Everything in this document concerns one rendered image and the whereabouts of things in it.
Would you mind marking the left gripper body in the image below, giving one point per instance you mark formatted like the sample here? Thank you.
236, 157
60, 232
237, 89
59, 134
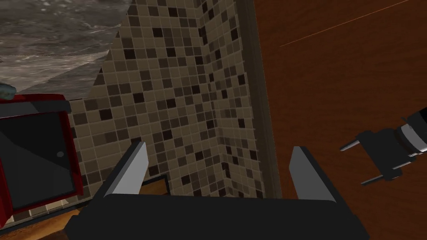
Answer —
383, 150

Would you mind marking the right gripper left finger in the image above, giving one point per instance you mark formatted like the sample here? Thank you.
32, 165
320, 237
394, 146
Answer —
131, 173

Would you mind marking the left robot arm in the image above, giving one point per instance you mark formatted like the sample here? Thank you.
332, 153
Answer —
415, 133

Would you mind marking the red microwave oven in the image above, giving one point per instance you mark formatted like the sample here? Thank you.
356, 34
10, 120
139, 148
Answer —
36, 160

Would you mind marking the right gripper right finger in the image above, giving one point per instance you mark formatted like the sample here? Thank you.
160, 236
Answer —
308, 180

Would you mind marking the brown wooden door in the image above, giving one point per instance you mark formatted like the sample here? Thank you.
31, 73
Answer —
333, 83

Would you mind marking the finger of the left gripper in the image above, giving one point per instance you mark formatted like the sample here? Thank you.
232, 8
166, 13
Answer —
372, 180
349, 145

